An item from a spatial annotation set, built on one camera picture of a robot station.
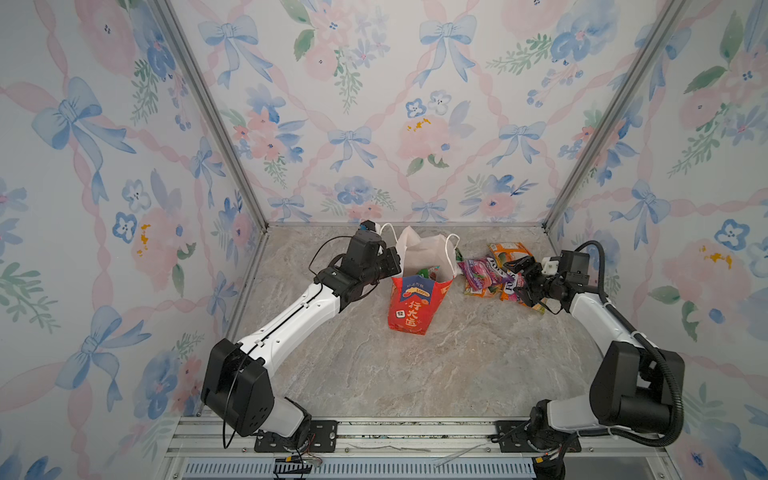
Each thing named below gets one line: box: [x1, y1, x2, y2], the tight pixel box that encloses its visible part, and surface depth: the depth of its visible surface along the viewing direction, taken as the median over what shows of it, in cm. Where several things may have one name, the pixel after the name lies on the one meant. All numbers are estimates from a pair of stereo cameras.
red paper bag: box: [380, 223, 461, 335], surface depth 85 cm
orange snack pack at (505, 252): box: [487, 242, 533, 268], surface depth 112 cm
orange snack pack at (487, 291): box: [464, 283, 508, 301], surface depth 100 cm
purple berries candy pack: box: [457, 257, 525, 295], surface depth 102 cm
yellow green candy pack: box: [416, 265, 441, 281], surface depth 91 cm
